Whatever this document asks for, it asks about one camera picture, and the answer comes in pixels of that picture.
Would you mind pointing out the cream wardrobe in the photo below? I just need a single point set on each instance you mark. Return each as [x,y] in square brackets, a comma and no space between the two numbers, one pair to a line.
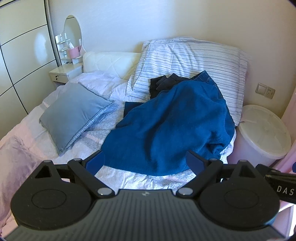
[23,58]

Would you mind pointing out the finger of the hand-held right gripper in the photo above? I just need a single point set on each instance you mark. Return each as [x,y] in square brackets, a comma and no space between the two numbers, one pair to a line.
[268,171]

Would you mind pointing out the dark blue folded cloth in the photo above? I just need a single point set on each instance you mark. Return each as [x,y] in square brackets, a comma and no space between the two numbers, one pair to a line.
[129,109]

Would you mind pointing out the round mirror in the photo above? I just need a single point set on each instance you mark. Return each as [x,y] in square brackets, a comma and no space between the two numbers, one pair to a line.
[72,30]

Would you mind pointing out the white quilted pillow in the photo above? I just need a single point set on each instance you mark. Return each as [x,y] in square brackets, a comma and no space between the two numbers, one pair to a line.
[108,62]

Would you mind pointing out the cream light switch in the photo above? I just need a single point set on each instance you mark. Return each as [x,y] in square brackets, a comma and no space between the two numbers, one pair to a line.
[260,88]

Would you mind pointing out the white tiered cosmetics shelf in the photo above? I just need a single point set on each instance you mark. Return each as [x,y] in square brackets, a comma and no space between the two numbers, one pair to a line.
[62,44]

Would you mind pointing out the grey pillow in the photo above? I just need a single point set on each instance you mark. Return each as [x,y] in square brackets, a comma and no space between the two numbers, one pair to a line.
[69,111]

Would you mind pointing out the white lidded bin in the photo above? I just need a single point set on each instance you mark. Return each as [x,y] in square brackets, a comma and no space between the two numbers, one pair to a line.
[261,129]

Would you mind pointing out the lilac fleece blanket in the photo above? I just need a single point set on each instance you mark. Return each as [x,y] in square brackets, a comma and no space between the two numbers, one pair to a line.
[16,162]

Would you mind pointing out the striped white pillow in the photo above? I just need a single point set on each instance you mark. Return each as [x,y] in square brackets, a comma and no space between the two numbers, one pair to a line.
[196,55]

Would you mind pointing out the white dressing table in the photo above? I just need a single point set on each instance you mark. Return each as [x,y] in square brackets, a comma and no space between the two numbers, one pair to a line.
[67,69]

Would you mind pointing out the black garment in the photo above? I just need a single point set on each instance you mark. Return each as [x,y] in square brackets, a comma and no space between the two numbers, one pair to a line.
[161,85]

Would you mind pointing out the white wrinkled pillow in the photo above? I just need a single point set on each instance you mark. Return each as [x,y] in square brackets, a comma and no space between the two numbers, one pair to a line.
[101,81]

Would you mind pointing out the blue denim jeans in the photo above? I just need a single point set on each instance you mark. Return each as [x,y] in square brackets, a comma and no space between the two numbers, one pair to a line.
[205,77]

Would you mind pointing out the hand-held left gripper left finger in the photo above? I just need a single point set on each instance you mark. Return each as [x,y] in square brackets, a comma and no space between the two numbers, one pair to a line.
[94,162]

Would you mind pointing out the blue knit sweater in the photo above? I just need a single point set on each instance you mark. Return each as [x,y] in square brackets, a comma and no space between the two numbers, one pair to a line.
[166,129]

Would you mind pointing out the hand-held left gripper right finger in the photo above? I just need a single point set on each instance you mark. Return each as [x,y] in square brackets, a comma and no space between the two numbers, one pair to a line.
[195,160]

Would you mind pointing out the cream wall socket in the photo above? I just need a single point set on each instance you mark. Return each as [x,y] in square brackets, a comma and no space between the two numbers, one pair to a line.
[270,92]

